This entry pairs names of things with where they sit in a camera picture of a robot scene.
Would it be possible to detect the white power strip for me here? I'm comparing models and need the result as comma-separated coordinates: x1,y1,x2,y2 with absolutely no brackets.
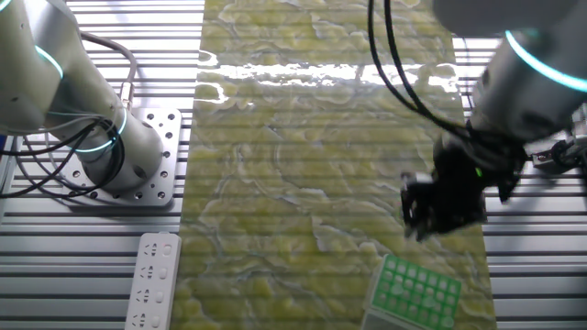
123,231,183,330

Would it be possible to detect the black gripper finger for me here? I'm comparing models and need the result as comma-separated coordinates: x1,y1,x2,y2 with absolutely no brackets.
399,171,437,243
422,203,487,240

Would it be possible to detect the black camera clamp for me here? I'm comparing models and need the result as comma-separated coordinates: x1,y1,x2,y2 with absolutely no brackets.
530,137,587,174

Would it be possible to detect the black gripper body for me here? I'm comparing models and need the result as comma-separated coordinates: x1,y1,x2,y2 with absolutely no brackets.
432,131,529,224

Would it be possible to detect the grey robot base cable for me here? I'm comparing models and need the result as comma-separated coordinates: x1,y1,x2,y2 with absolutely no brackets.
78,30,138,114

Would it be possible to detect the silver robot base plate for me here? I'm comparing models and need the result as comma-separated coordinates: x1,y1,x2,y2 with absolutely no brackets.
58,106,183,211

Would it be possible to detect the green pipette tip holder box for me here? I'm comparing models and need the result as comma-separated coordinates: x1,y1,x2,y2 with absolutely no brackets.
359,252,464,330

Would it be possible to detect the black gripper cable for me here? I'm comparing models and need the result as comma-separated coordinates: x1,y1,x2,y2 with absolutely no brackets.
365,0,469,141

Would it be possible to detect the green marble pattern mat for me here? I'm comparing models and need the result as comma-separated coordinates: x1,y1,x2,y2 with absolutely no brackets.
169,0,499,330

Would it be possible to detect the black base cable bundle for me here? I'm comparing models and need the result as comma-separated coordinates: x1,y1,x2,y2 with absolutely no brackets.
0,116,127,199

